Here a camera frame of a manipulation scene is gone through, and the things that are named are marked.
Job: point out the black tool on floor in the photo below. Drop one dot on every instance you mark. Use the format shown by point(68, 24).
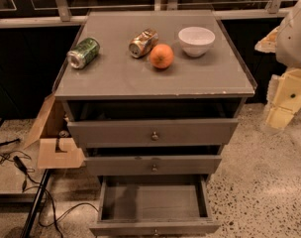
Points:
point(9, 142)

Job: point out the grey drawer cabinet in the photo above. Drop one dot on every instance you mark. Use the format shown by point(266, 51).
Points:
point(116, 75)

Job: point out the grey top drawer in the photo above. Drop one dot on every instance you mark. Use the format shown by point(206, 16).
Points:
point(152, 122)

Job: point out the black metal floor bar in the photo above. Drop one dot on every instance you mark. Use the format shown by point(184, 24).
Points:
point(41, 189)

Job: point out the orange fruit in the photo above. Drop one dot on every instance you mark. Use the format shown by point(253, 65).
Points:
point(161, 56)

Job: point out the crushed gold soda can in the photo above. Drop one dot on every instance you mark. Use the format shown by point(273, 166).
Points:
point(143, 43)

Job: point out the white ceramic bowl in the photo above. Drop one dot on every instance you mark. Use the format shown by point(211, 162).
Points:
point(196, 41)

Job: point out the grey drawer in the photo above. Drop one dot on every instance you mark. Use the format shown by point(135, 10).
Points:
point(152, 122)
point(181, 160)
point(154, 206)

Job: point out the grey bottom drawer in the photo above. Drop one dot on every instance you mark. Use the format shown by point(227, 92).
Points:
point(154, 206)

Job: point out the green soda can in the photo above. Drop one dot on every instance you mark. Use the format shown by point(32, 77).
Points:
point(83, 53)

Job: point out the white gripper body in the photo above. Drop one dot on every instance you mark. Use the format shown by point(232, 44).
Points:
point(294, 40)

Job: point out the metal window railing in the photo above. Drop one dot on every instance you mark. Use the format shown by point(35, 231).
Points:
point(134, 4)

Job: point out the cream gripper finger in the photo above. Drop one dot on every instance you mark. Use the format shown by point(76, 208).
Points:
point(283, 98)
point(268, 43)

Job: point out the grey middle drawer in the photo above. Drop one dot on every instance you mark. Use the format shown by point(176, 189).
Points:
point(181, 160)

